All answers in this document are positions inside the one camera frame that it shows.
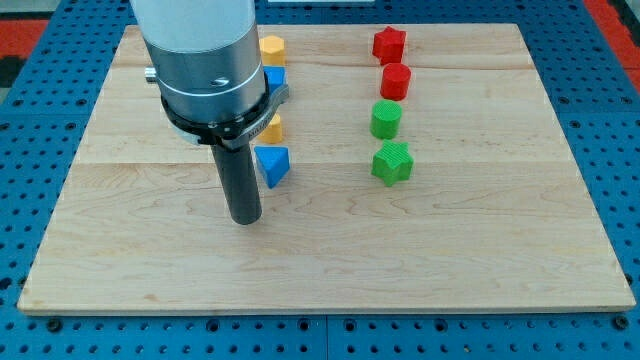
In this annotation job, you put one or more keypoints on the blue block behind arm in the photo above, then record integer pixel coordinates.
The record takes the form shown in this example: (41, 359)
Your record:
(276, 77)

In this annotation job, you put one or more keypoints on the yellow block behind arm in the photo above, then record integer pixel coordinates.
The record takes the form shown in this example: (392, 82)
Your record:
(273, 133)

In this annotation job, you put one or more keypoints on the red cylinder block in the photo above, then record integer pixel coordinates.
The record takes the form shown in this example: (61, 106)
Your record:
(395, 81)

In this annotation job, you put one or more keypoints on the green star block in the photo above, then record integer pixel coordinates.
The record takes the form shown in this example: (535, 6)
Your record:
(392, 162)

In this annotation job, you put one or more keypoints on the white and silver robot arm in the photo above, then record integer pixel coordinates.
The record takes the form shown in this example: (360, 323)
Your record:
(208, 68)

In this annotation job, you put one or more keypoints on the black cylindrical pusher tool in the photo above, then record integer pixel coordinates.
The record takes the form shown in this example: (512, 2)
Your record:
(237, 174)

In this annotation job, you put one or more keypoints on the red star block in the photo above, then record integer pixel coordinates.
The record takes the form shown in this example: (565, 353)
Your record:
(388, 45)

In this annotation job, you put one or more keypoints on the yellow hexagon block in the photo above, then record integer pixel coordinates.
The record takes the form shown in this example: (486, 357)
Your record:
(273, 50)

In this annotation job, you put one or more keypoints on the green cylinder block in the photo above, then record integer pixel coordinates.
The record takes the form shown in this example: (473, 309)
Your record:
(385, 119)

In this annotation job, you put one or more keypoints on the light wooden board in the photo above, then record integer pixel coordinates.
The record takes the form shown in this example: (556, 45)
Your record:
(495, 217)

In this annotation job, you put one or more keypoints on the blue triangle block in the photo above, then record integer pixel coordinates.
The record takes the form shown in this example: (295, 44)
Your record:
(273, 163)

